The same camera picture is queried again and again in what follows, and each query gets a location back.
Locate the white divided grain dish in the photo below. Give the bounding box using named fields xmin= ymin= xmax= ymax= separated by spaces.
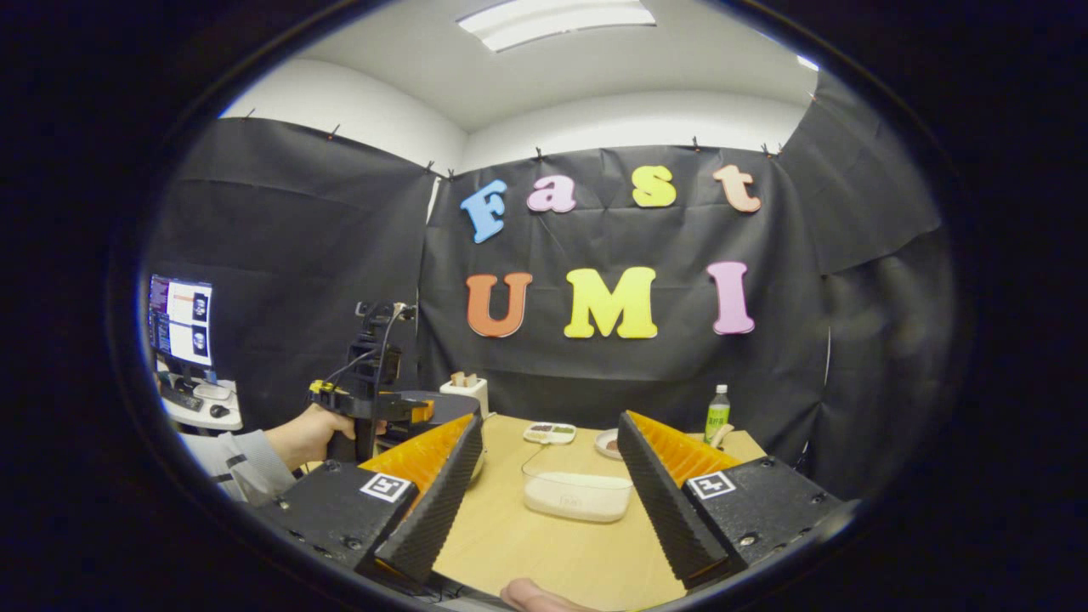
xmin=522 ymin=422 xmax=578 ymax=446

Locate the black backdrop cloth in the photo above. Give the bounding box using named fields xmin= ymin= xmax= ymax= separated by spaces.
xmin=140 ymin=72 xmax=957 ymax=502

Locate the white toaster with bread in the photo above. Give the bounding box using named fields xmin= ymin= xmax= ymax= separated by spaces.
xmin=439 ymin=371 xmax=490 ymax=422

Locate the white computer desk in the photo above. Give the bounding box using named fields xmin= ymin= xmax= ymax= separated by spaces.
xmin=156 ymin=374 xmax=245 ymax=433

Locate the computer monitor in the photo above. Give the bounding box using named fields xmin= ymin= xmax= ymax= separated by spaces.
xmin=146 ymin=274 xmax=214 ymax=368

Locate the green tea bottle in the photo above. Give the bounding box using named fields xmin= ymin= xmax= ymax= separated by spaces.
xmin=704 ymin=384 xmax=732 ymax=445

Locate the large ceiling light panel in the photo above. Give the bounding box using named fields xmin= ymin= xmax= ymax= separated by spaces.
xmin=457 ymin=0 xmax=657 ymax=54

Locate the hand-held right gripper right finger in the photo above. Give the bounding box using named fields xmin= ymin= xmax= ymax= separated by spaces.
xmin=616 ymin=410 xmax=855 ymax=592

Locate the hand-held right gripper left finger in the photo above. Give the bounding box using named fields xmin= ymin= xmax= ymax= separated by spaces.
xmin=255 ymin=414 xmax=484 ymax=587

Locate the black rice cooker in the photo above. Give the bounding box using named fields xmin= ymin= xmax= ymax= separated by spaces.
xmin=374 ymin=389 xmax=490 ymax=481

